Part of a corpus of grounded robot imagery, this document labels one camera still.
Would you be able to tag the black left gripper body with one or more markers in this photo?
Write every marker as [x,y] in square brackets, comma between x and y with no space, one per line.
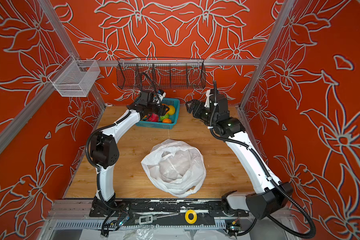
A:
[154,108]

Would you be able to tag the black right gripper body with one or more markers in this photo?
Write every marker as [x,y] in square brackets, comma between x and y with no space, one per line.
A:
[205,113]

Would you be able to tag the pink dragon fruit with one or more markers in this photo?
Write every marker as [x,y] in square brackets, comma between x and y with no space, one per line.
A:
[153,118]

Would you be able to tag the yellow lemon fruit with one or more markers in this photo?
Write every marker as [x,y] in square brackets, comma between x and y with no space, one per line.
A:
[172,110]

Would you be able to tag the teal plastic basket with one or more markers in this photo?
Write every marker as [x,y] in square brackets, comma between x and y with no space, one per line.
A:
[159,125]

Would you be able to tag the white plastic bag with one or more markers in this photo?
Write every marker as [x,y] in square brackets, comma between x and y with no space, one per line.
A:
[176,168]

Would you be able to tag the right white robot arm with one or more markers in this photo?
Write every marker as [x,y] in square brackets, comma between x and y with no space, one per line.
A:
[270,194]

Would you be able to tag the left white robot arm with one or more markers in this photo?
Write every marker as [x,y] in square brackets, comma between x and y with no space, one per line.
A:
[101,147]

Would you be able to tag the yellow tape roll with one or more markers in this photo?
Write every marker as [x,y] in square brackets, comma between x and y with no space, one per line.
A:
[191,217]

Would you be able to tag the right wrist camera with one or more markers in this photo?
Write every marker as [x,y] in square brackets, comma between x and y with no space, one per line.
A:
[209,99]

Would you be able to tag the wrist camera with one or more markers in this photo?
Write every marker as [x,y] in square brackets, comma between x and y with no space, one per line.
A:
[160,95]
[209,99]

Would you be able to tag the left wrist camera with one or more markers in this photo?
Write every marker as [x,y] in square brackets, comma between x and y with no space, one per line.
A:
[160,95]

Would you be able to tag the black wire wall basket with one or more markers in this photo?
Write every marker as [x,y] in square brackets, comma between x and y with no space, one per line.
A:
[162,73]

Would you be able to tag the clear plastic wall bin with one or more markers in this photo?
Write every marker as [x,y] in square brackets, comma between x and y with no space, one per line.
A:
[72,78]

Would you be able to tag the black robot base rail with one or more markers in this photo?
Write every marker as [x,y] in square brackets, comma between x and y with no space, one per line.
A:
[211,213]

